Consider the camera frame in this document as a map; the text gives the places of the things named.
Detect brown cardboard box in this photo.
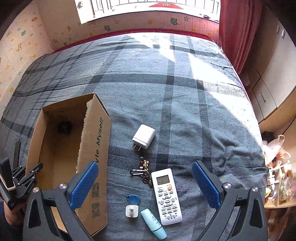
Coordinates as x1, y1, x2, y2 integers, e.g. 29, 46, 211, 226
26, 93, 111, 236

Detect white air conditioner remote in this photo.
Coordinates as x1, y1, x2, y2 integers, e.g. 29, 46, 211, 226
151, 168, 183, 225

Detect small white charger plug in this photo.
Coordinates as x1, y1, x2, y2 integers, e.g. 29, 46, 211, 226
125, 205, 139, 218

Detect light blue tube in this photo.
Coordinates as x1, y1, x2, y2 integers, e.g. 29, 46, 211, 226
140, 208, 167, 240

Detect blue key fob tag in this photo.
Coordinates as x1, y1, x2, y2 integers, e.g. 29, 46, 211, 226
126, 194, 141, 205

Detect keys with carabiner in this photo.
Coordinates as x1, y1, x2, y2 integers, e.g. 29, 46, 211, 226
129, 157, 153, 188

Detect large white charger plug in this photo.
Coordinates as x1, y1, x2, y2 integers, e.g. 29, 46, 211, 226
132, 124, 156, 151

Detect wooden shelf with clutter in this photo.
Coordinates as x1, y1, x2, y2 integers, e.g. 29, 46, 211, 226
263, 159, 296, 241

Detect white plastic bag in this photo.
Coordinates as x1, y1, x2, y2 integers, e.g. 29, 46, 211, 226
262, 135, 291, 166

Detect grey plaid bed blanket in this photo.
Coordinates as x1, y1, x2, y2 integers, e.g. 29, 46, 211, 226
1, 33, 267, 240

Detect beige wardrobe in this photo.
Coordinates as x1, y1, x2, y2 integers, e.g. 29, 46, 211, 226
242, 8, 295, 132

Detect red curtain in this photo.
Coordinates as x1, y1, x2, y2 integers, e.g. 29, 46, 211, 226
218, 0, 263, 74

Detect metal window railing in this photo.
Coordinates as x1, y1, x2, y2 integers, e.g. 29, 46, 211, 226
91, 0, 221, 21

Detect red window cushion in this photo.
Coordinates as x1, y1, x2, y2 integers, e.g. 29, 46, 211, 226
149, 3, 183, 9

